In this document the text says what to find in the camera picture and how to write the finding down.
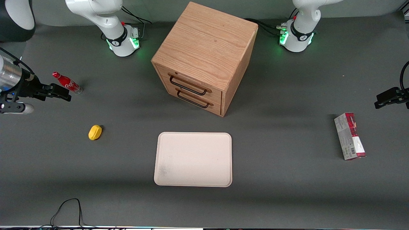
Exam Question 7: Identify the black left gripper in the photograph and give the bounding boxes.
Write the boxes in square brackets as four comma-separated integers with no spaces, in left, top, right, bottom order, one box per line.
[374,87,409,110]

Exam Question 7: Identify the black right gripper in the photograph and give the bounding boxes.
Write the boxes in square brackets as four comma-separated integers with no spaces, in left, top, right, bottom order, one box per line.
[12,72,72,102]

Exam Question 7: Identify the red coke bottle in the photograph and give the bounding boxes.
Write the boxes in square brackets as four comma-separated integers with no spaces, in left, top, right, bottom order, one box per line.
[52,72,83,95]

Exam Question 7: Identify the beige rectangular tray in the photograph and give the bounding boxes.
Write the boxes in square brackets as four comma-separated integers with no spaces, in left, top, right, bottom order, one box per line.
[154,132,232,188]

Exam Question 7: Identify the yellow lemon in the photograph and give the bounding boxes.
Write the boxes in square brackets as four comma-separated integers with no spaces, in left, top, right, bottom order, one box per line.
[88,125,103,141]

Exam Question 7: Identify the red and grey carton box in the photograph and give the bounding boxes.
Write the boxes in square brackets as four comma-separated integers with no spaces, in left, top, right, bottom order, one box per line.
[334,112,367,161]

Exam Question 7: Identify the wooden drawer cabinet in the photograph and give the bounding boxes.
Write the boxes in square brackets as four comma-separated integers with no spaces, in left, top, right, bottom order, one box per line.
[151,1,259,117]

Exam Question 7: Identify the black left wrist camera cable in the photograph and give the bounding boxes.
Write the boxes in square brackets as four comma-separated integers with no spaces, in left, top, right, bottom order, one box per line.
[400,60,409,90]

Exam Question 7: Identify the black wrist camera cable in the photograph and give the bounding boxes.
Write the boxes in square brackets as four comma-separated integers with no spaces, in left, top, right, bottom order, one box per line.
[0,47,35,77]
[400,60,409,90]

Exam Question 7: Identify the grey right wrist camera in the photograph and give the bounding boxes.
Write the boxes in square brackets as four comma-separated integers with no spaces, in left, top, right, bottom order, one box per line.
[0,102,34,115]

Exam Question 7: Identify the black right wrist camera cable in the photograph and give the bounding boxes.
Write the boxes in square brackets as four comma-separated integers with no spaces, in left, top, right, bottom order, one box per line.
[0,47,35,77]

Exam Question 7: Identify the black right arm base cable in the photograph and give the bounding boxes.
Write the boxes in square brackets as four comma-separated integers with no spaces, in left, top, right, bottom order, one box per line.
[121,5,153,41]

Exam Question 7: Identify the black arm base cable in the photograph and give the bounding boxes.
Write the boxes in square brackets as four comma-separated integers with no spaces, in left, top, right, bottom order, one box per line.
[121,5,153,41]
[243,18,283,36]

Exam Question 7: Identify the thin black looped cable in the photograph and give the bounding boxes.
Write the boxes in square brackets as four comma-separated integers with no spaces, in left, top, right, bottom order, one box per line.
[38,198,98,229]

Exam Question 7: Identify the long black drawer handle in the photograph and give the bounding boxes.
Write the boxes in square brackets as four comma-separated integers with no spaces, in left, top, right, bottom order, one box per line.
[168,74,208,96]

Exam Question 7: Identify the short black drawer handle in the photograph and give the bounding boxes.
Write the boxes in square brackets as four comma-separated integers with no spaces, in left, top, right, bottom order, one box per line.
[176,90,210,109]

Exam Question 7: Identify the black left arm base cable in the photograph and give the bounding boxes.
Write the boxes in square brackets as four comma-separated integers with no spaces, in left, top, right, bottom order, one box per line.
[243,18,283,36]

